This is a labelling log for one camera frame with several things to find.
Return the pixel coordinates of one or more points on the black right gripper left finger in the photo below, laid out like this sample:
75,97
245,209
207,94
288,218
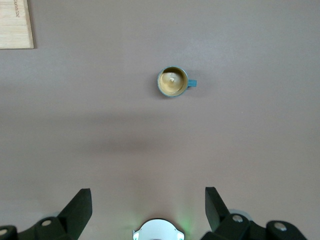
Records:
75,212

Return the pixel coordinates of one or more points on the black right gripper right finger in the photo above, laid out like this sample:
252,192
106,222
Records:
217,215

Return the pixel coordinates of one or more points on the dark teal cup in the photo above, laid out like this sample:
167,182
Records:
172,75

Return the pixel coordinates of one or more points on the brown table cover mat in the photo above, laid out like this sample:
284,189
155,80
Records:
100,125

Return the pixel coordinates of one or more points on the bamboo cutting board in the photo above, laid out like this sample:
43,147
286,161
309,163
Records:
13,27

